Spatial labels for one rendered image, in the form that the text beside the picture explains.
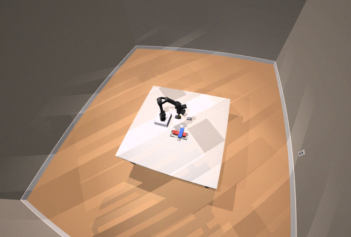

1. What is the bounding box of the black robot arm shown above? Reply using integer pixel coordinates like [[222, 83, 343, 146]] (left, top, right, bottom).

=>
[[156, 97, 187, 121]]

